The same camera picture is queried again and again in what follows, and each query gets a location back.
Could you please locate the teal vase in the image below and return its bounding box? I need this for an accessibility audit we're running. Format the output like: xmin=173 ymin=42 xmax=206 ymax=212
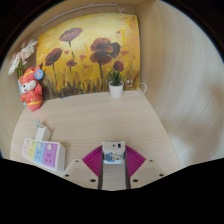
xmin=17 ymin=78 xmax=28 ymax=107

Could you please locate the red plush toy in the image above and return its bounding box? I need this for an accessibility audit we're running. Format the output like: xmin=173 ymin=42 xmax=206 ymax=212
xmin=18 ymin=65 xmax=45 ymax=112

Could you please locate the pink and white flower bouquet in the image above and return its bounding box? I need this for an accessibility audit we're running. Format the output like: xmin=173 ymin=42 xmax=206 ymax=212
xmin=8 ymin=38 xmax=39 ymax=79

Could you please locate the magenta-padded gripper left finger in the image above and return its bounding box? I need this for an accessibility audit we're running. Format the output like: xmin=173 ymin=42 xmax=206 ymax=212
xmin=61 ymin=145 xmax=104 ymax=191

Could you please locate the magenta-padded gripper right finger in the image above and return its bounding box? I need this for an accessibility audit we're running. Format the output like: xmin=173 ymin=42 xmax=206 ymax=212
xmin=124 ymin=145 xmax=166 ymax=190

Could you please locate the yellow poppy painting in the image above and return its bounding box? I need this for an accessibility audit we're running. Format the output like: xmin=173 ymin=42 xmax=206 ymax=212
xmin=35 ymin=13 xmax=142 ymax=101

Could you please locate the white plug adapter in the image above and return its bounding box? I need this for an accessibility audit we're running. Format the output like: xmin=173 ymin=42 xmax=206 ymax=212
xmin=33 ymin=119 xmax=52 ymax=143

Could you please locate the white cable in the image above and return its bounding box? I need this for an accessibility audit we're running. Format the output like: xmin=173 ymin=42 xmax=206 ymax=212
xmin=137 ymin=82 xmax=148 ymax=96

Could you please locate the small plant in white pot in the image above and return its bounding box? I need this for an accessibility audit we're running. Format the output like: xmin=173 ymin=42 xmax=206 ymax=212
xmin=106 ymin=68 xmax=127 ymax=99

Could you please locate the white light bar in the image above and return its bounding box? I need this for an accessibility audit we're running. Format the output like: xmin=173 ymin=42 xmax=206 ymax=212
xmin=40 ymin=3 xmax=120 ymax=27

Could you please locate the white pastel-coloured power strip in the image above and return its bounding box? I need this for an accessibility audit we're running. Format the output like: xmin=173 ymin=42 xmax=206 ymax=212
xmin=21 ymin=137 xmax=67 ymax=173

